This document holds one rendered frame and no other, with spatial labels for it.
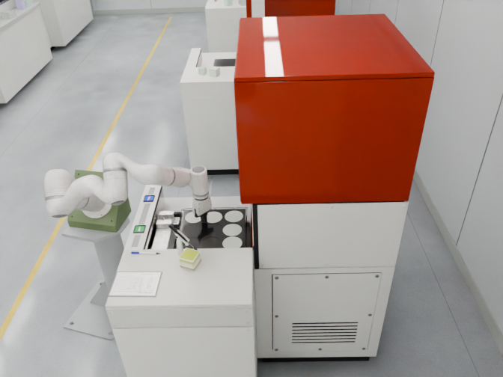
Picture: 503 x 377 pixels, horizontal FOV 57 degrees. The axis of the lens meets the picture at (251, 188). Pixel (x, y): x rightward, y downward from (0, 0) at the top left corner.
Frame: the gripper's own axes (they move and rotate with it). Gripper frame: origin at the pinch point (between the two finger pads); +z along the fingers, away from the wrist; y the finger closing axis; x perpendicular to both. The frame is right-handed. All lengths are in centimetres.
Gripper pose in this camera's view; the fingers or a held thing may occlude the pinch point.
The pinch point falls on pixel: (203, 218)
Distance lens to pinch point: 246.3
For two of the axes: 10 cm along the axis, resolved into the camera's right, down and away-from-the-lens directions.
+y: -7.0, 4.3, -5.7
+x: 7.2, 3.9, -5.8
